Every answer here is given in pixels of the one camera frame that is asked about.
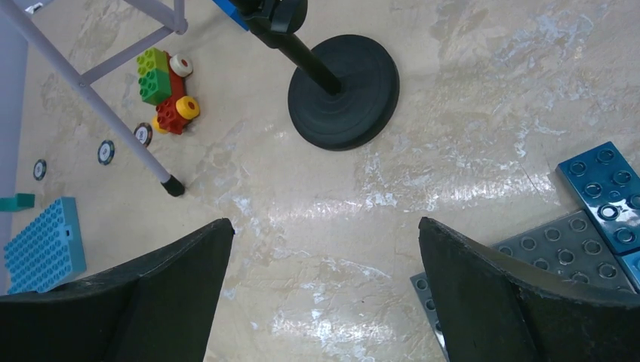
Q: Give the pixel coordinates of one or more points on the blue white brick stack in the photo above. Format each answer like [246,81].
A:
[231,11]

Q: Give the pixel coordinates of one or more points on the dark blue poker chip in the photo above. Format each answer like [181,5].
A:
[39,169]

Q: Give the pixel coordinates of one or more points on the dark blue brick plate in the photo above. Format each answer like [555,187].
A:
[607,187]

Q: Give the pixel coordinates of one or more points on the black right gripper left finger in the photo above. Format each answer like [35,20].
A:
[157,307]

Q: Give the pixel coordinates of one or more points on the grey brick baseplate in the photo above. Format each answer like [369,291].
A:
[569,247]

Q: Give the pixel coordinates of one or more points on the black microphone desk stand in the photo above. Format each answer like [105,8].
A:
[343,92]

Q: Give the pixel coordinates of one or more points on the colourful toy brick car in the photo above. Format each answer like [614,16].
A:
[162,84]

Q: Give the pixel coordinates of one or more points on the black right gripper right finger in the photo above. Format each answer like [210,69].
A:
[493,307]

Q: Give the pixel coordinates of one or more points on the light blue brick plate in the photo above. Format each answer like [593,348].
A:
[630,264]

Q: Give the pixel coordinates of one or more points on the teal curved block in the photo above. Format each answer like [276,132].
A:
[18,202]

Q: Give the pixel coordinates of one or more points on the light blue brick baseplate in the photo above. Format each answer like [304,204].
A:
[48,252]

